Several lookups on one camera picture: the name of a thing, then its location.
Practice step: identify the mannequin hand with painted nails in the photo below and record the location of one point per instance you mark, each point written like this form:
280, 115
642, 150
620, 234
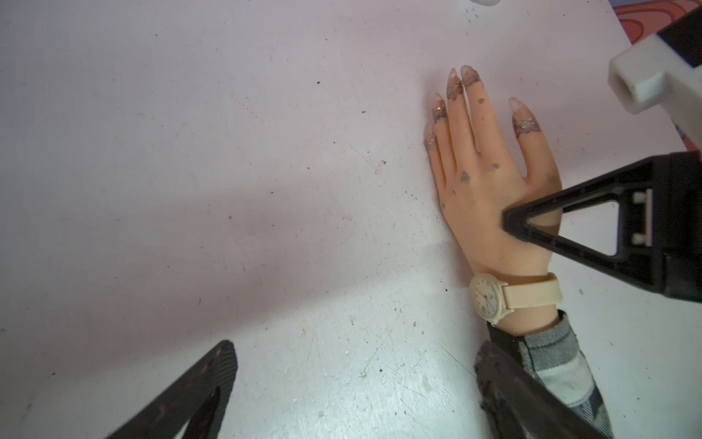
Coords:
478, 179

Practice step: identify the plaid sleeve forearm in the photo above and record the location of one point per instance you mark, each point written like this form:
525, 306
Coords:
554, 359

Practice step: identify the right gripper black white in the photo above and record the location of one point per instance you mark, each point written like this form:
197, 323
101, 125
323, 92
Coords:
663, 66

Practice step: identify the cream wrist watch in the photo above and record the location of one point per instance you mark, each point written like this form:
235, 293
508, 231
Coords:
494, 299

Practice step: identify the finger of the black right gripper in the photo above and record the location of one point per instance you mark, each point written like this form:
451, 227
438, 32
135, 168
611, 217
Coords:
640, 224

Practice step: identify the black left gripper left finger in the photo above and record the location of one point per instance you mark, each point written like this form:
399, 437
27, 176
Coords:
194, 405

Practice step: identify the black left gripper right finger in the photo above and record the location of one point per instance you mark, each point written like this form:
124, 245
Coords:
517, 406

